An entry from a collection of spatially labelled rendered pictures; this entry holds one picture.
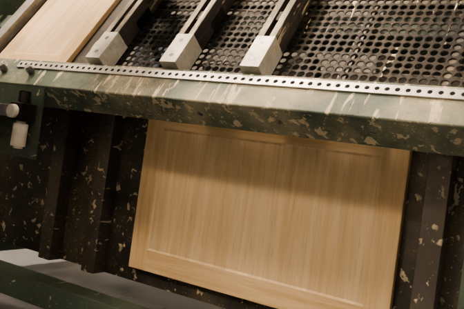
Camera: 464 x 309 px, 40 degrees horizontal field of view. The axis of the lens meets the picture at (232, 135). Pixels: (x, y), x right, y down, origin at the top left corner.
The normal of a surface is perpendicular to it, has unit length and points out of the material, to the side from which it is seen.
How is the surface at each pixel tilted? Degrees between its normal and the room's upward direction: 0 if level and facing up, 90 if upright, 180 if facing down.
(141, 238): 90
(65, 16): 54
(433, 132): 144
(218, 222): 90
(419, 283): 90
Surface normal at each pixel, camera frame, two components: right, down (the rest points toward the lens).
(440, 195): -0.52, -0.08
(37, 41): -0.34, -0.65
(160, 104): -0.42, 0.75
